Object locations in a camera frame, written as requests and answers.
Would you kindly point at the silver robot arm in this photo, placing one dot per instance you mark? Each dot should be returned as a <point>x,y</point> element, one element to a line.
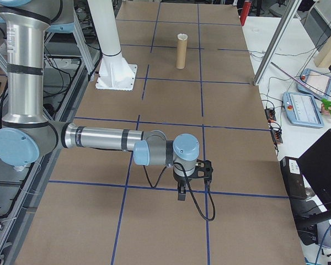
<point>24,82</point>

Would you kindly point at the white feather shuttlecock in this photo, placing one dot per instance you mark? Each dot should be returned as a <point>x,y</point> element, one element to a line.
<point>182,35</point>

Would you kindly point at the white metal mounting plate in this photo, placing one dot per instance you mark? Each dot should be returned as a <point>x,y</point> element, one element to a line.
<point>113,69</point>

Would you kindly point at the light wooden beam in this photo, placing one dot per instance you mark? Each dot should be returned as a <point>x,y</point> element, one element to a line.
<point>329,47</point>

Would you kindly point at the black power strip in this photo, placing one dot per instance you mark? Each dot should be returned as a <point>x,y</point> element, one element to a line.
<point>270,114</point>
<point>277,135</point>

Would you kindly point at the black laptop screen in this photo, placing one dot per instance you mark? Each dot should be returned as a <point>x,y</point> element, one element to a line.
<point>325,165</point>

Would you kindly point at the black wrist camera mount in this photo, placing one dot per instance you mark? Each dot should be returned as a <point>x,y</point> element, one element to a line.
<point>205,168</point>

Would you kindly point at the brown cardboard tube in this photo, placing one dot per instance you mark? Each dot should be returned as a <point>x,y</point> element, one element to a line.
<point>181,53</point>

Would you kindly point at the grey cabinet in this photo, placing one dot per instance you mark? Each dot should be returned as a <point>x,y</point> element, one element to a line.
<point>317,25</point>

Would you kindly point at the bystander hand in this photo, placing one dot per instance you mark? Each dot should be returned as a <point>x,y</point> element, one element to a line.
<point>324,110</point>

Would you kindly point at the white side table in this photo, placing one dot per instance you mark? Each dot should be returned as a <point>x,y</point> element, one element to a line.
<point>264,36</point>

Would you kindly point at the black box with white label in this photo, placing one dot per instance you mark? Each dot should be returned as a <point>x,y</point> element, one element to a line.
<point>295,182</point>

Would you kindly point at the aluminium profile post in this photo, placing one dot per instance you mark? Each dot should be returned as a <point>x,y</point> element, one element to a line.
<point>273,41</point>

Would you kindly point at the red cylinder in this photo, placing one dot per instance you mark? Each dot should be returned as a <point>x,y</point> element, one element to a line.
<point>245,12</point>

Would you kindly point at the blue grey teach pendant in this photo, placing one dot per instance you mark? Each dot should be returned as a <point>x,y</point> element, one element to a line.
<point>303,109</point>
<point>317,81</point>

